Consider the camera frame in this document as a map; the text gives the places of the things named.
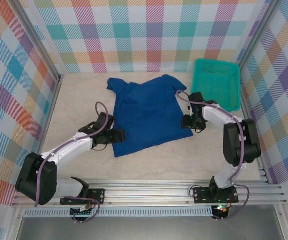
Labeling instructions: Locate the aluminium table side rail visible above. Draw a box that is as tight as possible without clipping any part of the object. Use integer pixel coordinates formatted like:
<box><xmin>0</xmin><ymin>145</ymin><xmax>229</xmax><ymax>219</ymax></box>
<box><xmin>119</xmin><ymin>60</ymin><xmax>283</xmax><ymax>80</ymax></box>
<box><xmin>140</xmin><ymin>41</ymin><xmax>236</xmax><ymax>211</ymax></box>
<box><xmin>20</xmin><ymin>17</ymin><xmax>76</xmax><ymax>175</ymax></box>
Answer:
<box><xmin>240</xmin><ymin>64</ymin><xmax>269</xmax><ymax>183</ymax></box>
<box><xmin>26</xmin><ymin>74</ymin><xmax>64</xmax><ymax>186</ymax></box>

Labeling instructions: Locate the small lit controller board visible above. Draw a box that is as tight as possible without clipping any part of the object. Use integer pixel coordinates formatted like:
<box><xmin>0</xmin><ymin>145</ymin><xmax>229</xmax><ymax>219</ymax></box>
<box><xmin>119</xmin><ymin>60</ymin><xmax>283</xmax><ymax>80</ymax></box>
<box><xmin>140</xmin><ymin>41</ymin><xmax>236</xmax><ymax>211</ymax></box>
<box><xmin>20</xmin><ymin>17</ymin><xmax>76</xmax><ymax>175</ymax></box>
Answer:
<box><xmin>213</xmin><ymin>204</ymin><xmax>229</xmax><ymax>218</ymax></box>

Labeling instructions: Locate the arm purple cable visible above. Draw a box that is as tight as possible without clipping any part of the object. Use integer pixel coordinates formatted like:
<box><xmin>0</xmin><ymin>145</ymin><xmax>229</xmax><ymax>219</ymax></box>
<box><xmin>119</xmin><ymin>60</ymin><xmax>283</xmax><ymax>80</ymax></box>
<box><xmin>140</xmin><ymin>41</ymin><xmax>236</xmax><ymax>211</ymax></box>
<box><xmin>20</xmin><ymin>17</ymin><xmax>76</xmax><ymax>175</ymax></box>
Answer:
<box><xmin>175</xmin><ymin>89</ymin><xmax>250</xmax><ymax>222</ymax></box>
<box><xmin>34</xmin><ymin>101</ymin><xmax>109</xmax><ymax>224</ymax></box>

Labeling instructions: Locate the blue printed t-shirt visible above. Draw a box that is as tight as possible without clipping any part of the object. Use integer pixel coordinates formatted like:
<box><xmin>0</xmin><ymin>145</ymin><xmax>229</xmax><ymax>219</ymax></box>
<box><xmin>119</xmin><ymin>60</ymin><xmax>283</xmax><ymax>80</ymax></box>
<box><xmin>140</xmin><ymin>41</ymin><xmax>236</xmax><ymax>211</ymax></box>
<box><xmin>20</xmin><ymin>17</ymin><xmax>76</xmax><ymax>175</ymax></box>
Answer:
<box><xmin>106</xmin><ymin>74</ymin><xmax>194</xmax><ymax>159</ymax></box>

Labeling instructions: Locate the aluminium frame leg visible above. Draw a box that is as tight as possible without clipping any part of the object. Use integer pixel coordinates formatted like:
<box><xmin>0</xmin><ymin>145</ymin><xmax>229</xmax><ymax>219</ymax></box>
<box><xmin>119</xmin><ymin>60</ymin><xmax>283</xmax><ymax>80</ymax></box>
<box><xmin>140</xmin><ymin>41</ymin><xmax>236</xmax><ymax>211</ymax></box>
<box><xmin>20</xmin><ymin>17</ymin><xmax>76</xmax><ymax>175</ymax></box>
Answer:
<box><xmin>7</xmin><ymin>206</ymin><xmax>26</xmax><ymax>240</ymax></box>
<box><xmin>273</xmin><ymin>205</ymin><xmax>288</xmax><ymax>240</ymax></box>

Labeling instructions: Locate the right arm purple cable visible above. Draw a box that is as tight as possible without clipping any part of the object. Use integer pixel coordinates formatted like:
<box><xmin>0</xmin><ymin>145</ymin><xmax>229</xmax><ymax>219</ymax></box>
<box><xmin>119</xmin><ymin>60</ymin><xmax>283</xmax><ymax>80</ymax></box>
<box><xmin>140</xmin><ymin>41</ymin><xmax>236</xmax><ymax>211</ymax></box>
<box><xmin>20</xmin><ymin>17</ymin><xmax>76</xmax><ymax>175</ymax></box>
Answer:
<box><xmin>175</xmin><ymin>89</ymin><xmax>250</xmax><ymax>222</ymax></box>

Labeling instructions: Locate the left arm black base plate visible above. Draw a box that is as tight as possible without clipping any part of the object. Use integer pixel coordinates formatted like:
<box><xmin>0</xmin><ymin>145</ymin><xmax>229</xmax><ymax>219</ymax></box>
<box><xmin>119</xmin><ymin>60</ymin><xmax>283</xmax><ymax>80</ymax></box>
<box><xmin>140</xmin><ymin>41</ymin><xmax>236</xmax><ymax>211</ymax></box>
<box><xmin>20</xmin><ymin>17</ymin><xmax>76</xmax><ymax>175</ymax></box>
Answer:
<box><xmin>59</xmin><ymin>188</ymin><xmax>106</xmax><ymax>206</ymax></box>

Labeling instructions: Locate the white slotted cable duct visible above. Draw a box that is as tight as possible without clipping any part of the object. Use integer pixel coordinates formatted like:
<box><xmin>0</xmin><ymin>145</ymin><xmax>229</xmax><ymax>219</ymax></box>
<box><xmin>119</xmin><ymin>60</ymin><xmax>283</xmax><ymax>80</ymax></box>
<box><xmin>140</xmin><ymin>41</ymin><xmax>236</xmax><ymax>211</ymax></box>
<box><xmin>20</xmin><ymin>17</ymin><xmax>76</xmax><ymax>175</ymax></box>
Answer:
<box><xmin>23</xmin><ymin>206</ymin><xmax>214</xmax><ymax>218</ymax></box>

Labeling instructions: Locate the small green circuit board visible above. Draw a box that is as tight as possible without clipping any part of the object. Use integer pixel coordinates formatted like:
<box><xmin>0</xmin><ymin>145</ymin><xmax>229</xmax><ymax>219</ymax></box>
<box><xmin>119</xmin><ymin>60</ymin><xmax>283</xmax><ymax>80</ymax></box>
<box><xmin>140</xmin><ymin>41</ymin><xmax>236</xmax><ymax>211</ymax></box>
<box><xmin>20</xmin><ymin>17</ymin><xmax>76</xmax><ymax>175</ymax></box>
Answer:
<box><xmin>70</xmin><ymin>203</ymin><xmax>94</xmax><ymax>217</ymax></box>

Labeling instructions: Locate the aluminium frame post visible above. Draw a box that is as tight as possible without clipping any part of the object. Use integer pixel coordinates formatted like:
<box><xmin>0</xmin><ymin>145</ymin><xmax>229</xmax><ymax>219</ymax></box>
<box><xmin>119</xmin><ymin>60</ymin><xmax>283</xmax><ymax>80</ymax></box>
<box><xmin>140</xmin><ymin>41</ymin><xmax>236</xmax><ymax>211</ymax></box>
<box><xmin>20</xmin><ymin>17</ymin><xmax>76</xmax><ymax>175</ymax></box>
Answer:
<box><xmin>237</xmin><ymin>0</ymin><xmax>281</xmax><ymax>68</ymax></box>
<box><xmin>13</xmin><ymin>0</ymin><xmax>64</xmax><ymax>82</ymax></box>

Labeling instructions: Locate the teal plastic mesh basket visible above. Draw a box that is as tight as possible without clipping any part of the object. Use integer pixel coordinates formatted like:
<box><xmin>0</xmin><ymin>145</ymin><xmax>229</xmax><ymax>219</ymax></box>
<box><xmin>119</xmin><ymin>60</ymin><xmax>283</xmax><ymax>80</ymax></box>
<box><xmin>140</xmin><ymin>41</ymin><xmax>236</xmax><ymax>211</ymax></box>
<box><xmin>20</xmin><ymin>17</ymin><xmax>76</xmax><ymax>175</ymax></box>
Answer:
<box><xmin>190</xmin><ymin>58</ymin><xmax>241</xmax><ymax>113</ymax></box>

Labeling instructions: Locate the aluminium mounting rail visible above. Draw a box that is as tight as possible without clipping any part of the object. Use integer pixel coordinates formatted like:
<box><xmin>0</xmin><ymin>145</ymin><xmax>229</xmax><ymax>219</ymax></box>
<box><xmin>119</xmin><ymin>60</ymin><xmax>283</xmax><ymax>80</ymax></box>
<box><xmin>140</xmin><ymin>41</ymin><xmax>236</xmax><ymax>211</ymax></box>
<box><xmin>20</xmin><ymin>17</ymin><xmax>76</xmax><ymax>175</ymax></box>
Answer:
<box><xmin>11</xmin><ymin>178</ymin><xmax>284</xmax><ymax>207</ymax></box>

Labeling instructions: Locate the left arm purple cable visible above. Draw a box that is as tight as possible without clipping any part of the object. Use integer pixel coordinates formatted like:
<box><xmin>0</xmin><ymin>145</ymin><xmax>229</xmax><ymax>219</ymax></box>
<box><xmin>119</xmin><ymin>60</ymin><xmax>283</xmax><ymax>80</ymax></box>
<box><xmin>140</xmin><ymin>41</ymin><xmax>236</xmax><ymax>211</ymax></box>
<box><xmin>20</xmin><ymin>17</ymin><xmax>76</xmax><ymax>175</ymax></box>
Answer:
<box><xmin>34</xmin><ymin>101</ymin><xmax>109</xmax><ymax>224</ymax></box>

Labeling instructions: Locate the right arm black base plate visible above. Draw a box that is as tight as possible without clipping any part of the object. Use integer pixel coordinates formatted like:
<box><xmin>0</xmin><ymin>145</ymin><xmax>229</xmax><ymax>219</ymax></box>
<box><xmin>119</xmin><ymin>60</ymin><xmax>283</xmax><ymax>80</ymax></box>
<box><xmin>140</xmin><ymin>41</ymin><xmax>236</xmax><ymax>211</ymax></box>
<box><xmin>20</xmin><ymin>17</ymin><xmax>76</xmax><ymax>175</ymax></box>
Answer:
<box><xmin>193</xmin><ymin>186</ymin><xmax>239</xmax><ymax>205</ymax></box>

